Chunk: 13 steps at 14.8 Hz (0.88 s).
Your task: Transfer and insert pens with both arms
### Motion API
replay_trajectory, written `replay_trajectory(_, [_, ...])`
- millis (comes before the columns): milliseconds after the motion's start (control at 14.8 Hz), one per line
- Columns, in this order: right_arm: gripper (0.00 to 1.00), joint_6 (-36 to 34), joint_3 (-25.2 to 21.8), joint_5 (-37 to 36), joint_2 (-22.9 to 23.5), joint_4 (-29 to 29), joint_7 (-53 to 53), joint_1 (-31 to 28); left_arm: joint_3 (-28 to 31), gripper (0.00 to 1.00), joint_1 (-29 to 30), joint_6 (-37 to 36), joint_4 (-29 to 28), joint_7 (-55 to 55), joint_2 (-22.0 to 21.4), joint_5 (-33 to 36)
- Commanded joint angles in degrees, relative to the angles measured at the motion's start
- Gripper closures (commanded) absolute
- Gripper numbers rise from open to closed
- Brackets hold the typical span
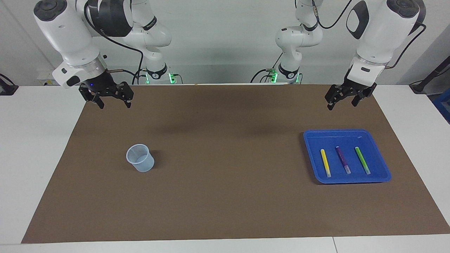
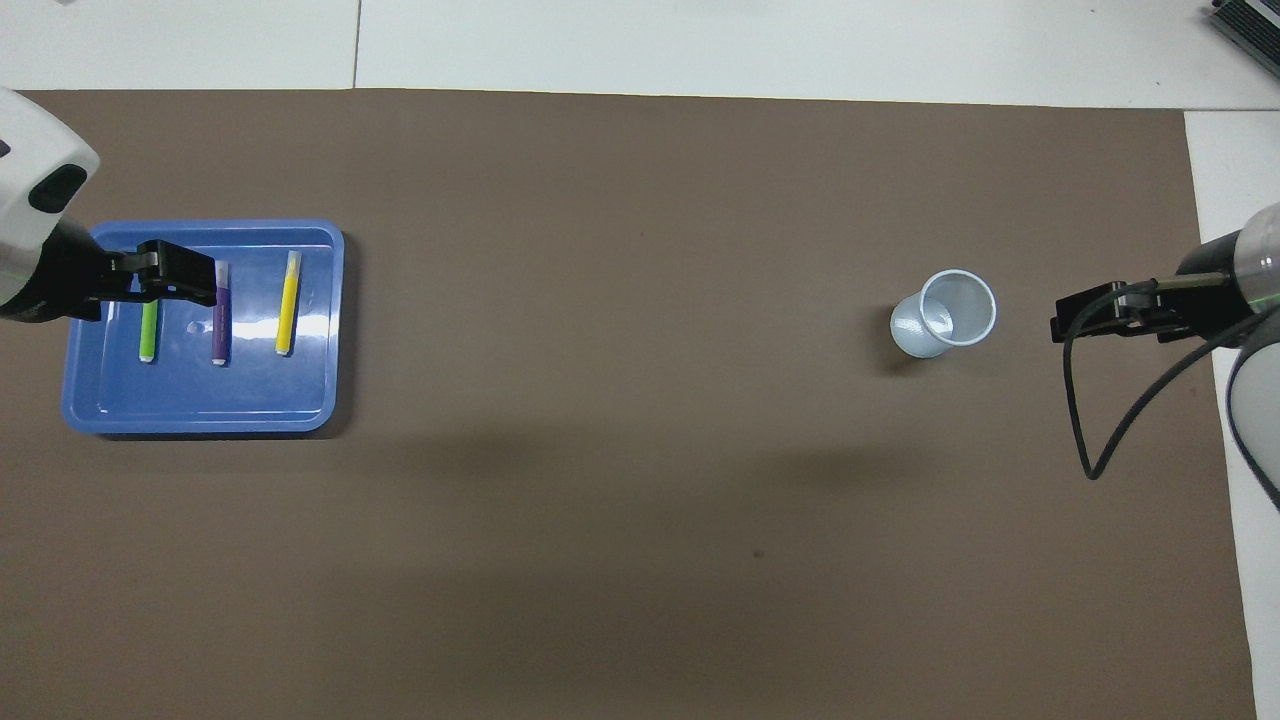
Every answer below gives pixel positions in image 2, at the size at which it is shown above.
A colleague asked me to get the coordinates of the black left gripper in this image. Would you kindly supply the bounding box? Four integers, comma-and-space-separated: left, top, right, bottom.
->
0, 218, 219, 324

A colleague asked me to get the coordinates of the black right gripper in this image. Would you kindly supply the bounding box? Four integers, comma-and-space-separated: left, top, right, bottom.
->
1050, 230, 1264, 345

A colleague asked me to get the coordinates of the purple marker pen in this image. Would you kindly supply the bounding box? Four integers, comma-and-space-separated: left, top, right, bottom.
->
211, 262, 233, 367

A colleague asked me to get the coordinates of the yellow marker pen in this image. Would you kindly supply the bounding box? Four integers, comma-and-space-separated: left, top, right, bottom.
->
276, 250, 303, 357

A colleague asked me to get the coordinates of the blue plastic tray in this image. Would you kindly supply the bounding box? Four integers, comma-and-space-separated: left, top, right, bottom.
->
62, 219, 346, 437

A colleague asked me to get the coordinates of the translucent plastic cup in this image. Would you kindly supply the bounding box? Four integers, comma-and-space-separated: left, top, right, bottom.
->
890, 269, 998, 359

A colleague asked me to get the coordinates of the grey ribbed device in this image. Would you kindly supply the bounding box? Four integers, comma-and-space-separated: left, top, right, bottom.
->
1205, 0, 1280, 53

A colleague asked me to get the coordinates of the brown table mat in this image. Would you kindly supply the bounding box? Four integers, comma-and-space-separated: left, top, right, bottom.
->
0, 88, 1259, 720

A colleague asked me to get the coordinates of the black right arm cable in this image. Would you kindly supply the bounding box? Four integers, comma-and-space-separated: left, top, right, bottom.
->
1062, 272, 1280, 481

